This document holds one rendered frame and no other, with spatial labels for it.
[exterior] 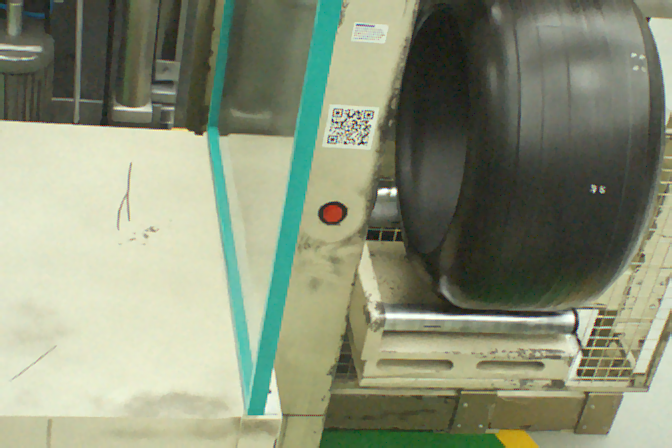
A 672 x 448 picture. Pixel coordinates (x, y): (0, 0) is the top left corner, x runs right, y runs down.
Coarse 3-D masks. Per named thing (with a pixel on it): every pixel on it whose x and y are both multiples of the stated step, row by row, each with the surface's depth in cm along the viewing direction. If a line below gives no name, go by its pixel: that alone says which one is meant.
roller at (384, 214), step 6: (378, 204) 237; (384, 204) 237; (390, 204) 238; (396, 204) 238; (372, 210) 236; (378, 210) 236; (384, 210) 237; (390, 210) 237; (396, 210) 237; (372, 216) 236; (378, 216) 236; (384, 216) 237; (390, 216) 237; (396, 216) 237; (372, 222) 237; (378, 222) 237; (384, 222) 237; (390, 222) 237; (396, 222) 237
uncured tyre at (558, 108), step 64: (448, 0) 206; (512, 0) 193; (576, 0) 196; (448, 64) 236; (512, 64) 188; (576, 64) 190; (448, 128) 240; (512, 128) 187; (576, 128) 188; (640, 128) 190; (448, 192) 239; (512, 192) 189; (576, 192) 190; (640, 192) 192; (448, 256) 202; (512, 256) 194; (576, 256) 196
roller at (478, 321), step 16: (384, 304) 215; (400, 304) 215; (416, 304) 216; (432, 304) 217; (448, 304) 218; (400, 320) 214; (416, 320) 215; (432, 320) 215; (448, 320) 216; (464, 320) 216; (480, 320) 217; (496, 320) 218; (512, 320) 218; (528, 320) 219; (544, 320) 220; (560, 320) 220; (576, 320) 221
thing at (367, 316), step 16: (368, 256) 220; (368, 272) 216; (368, 288) 213; (352, 304) 219; (368, 304) 210; (352, 320) 219; (368, 320) 208; (384, 320) 208; (368, 336) 210; (368, 352) 212
